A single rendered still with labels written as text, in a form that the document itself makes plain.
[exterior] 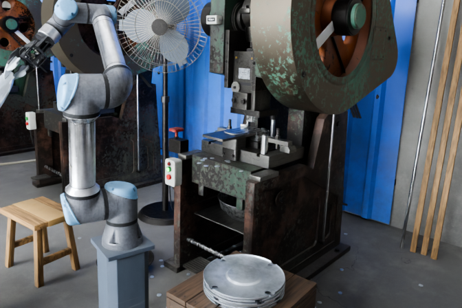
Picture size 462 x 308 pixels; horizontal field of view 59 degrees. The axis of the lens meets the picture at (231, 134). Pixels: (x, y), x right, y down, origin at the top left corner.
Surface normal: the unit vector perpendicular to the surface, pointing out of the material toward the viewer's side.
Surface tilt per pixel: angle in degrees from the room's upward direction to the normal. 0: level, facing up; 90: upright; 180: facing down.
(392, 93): 90
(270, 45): 110
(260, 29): 101
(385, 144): 90
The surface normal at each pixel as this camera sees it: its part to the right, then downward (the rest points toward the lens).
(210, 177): -0.67, 0.13
